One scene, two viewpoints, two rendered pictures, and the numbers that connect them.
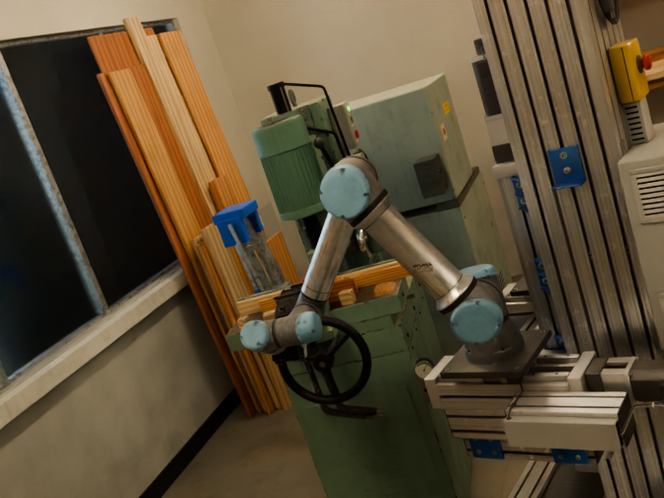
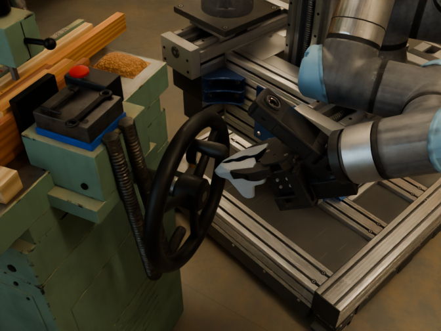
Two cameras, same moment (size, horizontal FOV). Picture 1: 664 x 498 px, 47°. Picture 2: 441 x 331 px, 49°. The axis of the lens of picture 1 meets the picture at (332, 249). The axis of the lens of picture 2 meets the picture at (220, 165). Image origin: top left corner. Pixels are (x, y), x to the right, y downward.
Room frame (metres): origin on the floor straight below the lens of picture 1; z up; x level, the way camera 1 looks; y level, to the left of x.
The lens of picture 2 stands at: (2.01, 0.71, 1.40)
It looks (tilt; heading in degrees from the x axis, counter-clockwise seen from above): 41 degrees down; 279
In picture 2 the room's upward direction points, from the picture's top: straight up
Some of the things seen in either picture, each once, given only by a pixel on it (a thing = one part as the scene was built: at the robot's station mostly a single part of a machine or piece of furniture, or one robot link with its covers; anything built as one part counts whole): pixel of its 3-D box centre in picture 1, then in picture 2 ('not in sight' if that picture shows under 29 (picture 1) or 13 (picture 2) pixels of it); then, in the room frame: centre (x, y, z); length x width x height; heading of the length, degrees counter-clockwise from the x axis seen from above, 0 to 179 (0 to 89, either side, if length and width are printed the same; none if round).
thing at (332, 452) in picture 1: (385, 415); (43, 264); (2.60, 0.01, 0.36); 0.58 x 0.45 x 0.71; 164
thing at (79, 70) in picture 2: not in sight; (79, 71); (2.32, 0.11, 1.02); 0.03 x 0.03 x 0.01
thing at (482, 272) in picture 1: (477, 292); (392, 2); (1.81, -0.31, 0.98); 0.13 x 0.12 x 0.14; 163
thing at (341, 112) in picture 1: (344, 125); not in sight; (2.75, -0.18, 1.40); 0.10 x 0.06 x 0.16; 164
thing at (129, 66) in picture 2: (383, 287); (121, 61); (2.35, -0.12, 0.91); 0.10 x 0.07 x 0.02; 164
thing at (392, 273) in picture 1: (341, 286); (32, 85); (2.47, 0.01, 0.92); 0.60 x 0.02 x 0.04; 74
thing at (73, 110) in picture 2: (298, 293); (84, 102); (2.31, 0.14, 0.99); 0.13 x 0.11 x 0.06; 74
